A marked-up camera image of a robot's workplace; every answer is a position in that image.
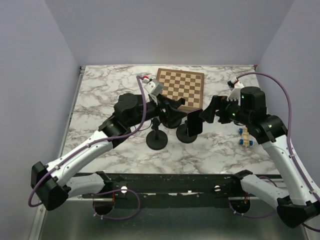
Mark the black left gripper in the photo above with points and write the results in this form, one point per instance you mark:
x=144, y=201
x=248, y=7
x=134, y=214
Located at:
x=163, y=103

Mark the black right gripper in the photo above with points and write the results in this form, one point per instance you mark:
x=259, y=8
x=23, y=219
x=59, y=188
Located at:
x=222, y=103

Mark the black phone stand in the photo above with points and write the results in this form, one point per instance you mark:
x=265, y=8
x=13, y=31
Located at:
x=156, y=139
x=182, y=134
x=178, y=102

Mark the red-edged phone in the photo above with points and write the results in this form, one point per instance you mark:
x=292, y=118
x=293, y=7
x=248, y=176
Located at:
x=194, y=124

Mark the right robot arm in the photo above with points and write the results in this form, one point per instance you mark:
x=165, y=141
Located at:
x=300, y=201

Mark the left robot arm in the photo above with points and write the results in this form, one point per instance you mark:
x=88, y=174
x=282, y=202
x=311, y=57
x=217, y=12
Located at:
x=55, y=181

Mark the wooden chessboard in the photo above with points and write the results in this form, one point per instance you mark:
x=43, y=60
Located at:
x=179, y=84

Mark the wooden toy car blue wheels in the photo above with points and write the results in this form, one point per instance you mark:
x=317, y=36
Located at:
x=245, y=139

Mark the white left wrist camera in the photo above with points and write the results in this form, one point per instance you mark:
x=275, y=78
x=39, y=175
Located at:
x=153, y=88

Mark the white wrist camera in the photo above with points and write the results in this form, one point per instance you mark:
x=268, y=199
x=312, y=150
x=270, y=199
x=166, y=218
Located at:
x=153, y=88
x=235, y=87

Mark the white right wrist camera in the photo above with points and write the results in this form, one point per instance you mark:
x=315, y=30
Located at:
x=235, y=87

